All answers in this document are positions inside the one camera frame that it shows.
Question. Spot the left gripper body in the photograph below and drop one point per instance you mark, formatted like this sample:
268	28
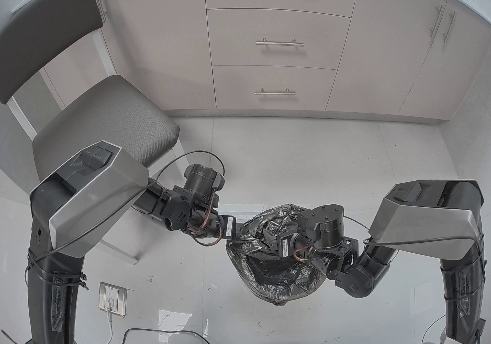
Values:
229	228

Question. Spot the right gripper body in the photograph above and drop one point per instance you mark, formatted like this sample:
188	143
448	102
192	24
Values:
284	246

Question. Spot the black plastic bag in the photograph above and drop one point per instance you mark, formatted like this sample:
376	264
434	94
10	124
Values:
276	277

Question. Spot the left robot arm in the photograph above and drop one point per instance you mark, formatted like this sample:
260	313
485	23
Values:
96	200

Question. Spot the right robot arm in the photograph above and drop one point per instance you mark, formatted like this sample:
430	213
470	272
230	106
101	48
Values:
422	219

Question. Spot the grey padded white-framed chair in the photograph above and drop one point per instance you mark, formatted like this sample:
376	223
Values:
115	112

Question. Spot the beige cabinet with drawers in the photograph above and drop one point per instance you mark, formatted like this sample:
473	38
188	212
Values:
280	12

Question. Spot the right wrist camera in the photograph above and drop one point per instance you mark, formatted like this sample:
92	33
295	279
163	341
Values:
308	221

